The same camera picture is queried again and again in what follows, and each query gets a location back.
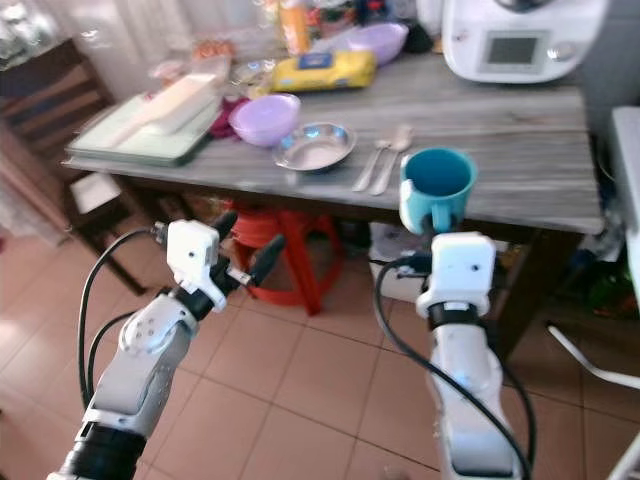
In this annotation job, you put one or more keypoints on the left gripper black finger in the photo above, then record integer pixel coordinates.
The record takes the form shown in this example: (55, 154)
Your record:
(224, 224)
(266, 257)

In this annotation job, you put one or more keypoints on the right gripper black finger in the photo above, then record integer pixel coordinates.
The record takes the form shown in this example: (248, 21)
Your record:
(443, 234)

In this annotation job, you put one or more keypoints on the teal ceramic mug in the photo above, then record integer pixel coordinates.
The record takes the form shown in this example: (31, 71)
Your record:
(440, 195)

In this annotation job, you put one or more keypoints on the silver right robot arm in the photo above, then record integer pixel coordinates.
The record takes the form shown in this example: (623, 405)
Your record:
(465, 400)

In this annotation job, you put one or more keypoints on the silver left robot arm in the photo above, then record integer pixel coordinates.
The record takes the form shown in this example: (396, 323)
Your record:
(140, 360)

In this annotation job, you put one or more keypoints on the red stool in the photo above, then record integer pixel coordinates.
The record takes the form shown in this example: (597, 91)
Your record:
(275, 225)

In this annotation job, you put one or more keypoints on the white storage box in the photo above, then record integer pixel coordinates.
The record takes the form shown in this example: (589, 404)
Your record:
(390, 240)

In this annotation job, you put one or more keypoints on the steel fork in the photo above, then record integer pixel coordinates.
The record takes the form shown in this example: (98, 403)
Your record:
(370, 165)

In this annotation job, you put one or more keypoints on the maroon cloth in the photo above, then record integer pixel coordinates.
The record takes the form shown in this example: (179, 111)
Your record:
(223, 115)

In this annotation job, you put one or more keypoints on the light purple plastic bowl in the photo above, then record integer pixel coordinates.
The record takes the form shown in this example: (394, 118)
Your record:
(378, 42)
(265, 120)

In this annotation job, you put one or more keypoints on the wide stainless steel bowl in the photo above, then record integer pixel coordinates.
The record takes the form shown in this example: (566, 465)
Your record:
(315, 150)

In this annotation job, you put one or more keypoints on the pale green tray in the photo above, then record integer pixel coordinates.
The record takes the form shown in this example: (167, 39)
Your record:
(105, 145)

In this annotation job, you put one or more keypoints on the clear carton of eggs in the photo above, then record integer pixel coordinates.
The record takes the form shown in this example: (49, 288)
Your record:
(210, 49)

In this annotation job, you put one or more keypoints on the yellow food package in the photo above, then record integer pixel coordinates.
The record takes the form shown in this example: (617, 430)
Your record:
(325, 72)

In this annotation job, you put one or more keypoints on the white kitchen cooking machine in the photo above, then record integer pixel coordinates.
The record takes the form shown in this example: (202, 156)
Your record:
(465, 50)

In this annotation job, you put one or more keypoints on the white curved metal tube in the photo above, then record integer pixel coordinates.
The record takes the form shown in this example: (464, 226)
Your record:
(590, 360)

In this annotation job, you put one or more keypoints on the orange bottle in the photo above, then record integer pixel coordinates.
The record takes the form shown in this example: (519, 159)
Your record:
(295, 28)

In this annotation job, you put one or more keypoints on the dark wooden chair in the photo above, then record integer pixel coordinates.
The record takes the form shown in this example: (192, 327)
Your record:
(50, 100)

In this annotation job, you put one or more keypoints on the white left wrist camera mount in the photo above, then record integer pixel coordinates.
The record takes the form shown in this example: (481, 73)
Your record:
(190, 255)

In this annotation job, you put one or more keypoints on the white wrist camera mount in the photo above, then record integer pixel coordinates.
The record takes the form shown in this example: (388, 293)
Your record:
(460, 270)
(190, 255)

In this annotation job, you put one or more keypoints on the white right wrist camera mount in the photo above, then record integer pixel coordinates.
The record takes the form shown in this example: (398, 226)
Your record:
(460, 270)

